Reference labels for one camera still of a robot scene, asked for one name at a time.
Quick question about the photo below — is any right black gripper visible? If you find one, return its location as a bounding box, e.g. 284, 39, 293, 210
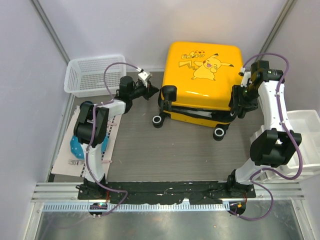
231, 84, 260, 114

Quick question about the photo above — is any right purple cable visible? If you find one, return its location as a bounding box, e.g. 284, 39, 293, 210
228, 52, 304, 221

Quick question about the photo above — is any silver fork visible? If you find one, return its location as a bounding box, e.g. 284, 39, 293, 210
68, 159, 85, 166

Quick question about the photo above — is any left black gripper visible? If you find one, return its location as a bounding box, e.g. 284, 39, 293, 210
128, 81, 158, 101

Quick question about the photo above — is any purple cable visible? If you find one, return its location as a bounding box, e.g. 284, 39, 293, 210
84, 62, 141, 217
228, 52, 304, 221

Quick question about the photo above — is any white perforated plastic basket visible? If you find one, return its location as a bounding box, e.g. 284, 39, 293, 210
64, 54, 127, 98

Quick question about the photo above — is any white compartment organizer tray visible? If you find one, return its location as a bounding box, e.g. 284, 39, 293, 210
249, 109, 320, 183

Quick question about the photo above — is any yellow cartoon hard-shell suitcase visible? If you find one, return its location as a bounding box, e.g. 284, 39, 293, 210
152, 41, 243, 141

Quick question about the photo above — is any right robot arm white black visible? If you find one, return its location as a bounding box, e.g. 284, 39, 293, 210
152, 60, 303, 198

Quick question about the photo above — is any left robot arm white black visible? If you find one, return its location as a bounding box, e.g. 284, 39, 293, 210
73, 71, 159, 200

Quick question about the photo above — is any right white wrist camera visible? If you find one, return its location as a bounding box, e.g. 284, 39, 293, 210
238, 67, 251, 87

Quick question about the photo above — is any aluminium rail frame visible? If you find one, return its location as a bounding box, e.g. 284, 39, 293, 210
31, 181, 305, 213

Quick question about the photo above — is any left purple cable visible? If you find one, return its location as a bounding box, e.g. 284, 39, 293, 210
84, 62, 141, 217

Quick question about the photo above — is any small blue cup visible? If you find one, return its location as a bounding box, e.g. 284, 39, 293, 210
80, 100, 93, 105

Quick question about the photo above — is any blue dotted plate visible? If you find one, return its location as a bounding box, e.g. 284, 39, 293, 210
69, 135, 109, 161

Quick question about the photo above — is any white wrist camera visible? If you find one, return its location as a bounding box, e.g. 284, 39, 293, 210
138, 69, 152, 88
238, 67, 251, 87

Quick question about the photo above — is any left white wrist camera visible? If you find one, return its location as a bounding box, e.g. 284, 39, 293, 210
138, 69, 152, 88

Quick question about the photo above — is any patterned white placemat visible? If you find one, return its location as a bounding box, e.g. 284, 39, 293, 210
51, 106, 121, 177

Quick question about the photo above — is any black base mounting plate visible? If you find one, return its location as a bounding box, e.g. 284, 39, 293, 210
76, 181, 256, 205

